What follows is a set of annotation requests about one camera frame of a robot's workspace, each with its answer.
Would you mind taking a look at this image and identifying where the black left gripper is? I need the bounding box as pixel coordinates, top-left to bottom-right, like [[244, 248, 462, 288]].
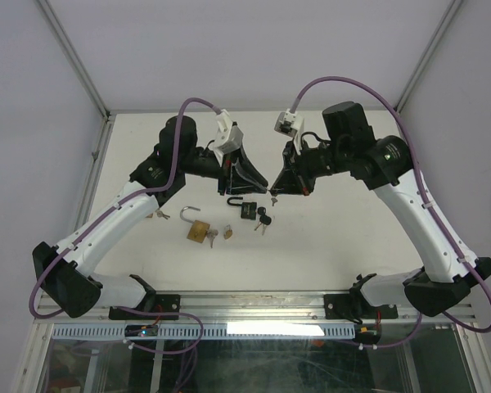
[[180, 145, 269, 197]]

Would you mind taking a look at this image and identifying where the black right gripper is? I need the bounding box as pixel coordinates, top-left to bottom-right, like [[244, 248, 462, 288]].
[[271, 137, 351, 197]]

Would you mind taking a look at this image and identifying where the black headed key pair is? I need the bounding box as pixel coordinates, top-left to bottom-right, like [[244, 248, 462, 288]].
[[255, 206, 273, 235]]

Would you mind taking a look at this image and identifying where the black padlock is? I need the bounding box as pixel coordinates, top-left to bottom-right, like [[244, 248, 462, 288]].
[[226, 196, 258, 220]]

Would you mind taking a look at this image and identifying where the small brass padlock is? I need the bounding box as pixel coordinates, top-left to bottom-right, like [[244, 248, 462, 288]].
[[223, 225, 233, 240]]

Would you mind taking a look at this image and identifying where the silver key bunch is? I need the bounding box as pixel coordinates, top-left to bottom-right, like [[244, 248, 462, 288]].
[[205, 229, 218, 248]]

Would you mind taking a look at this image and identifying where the medium brass padlock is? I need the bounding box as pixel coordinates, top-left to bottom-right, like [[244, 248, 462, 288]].
[[179, 206, 210, 243]]

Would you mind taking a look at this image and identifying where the small silver key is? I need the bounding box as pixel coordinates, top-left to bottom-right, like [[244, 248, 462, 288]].
[[155, 209, 170, 219]]

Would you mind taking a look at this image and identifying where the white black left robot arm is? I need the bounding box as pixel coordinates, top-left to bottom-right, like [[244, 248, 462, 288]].
[[33, 113, 268, 318]]

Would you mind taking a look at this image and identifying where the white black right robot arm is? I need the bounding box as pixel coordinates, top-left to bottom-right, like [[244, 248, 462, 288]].
[[270, 102, 491, 322]]

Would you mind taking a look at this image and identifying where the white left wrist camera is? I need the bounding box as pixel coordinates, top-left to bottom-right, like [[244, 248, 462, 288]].
[[212, 110, 244, 165]]

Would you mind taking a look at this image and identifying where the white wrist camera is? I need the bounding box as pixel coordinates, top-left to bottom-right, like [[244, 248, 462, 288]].
[[274, 109, 304, 155], [212, 110, 244, 165]]

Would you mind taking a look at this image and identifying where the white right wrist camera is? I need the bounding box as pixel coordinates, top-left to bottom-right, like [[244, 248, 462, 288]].
[[274, 109, 304, 155]]

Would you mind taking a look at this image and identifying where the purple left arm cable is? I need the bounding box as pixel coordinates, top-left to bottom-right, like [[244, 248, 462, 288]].
[[28, 97, 224, 319]]

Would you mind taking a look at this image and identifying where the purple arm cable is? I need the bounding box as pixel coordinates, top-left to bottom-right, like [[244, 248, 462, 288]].
[[290, 75, 491, 351], [28, 97, 224, 319]]

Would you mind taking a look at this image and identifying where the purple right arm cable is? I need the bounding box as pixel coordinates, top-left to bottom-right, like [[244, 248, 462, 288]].
[[290, 75, 491, 351]]

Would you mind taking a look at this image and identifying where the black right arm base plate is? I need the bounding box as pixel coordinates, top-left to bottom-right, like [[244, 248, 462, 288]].
[[323, 293, 399, 323]]

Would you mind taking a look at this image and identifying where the aluminium mounting rail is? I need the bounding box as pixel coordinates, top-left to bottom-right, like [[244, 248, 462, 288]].
[[34, 290, 477, 326]]

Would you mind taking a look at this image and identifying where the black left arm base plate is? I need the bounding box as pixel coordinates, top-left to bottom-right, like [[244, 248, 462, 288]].
[[108, 292, 181, 321]]

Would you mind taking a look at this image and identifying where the white slotted cable duct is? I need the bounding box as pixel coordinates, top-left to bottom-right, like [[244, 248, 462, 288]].
[[52, 322, 355, 341]]

